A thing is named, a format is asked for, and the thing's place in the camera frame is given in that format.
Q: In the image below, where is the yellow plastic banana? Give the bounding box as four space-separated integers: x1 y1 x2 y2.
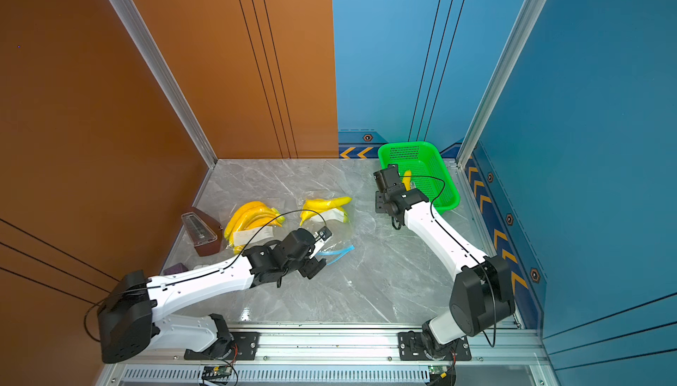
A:
402 170 412 190

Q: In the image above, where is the clear zip bag with bananas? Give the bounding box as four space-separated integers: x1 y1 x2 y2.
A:
285 190 377 270

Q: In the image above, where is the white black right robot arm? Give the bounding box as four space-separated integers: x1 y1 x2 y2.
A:
374 164 517 360

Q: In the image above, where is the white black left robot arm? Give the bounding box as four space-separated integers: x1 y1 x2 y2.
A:
97 227 331 364

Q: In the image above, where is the green plastic perforated basket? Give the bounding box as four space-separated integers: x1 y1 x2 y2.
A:
378 141 460 214

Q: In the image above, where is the purple small basket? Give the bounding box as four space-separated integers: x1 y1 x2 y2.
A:
162 263 189 276

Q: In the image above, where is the green circuit board left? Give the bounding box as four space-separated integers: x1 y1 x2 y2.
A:
201 365 234 382

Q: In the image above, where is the green circuit board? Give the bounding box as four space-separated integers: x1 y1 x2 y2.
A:
428 365 456 382
201 365 234 382

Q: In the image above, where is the green circuit board right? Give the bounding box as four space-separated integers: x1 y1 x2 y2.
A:
428 365 456 382

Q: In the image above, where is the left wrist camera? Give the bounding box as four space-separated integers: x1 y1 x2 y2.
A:
314 226 333 253

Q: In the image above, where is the aluminium front rail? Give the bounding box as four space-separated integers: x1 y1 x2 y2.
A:
97 324 558 385

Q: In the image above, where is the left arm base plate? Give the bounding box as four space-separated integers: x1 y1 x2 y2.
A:
183 331 260 362

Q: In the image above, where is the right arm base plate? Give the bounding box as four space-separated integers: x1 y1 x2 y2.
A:
398 331 472 361

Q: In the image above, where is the aluminium corner post right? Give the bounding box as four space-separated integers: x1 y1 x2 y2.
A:
456 0 548 169

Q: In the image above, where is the aluminium corner post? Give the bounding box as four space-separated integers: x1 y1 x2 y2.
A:
456 0 548 169
109 0 218 169

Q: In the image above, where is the aluminium corner post left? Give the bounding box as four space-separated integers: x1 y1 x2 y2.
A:
109 0 218 169

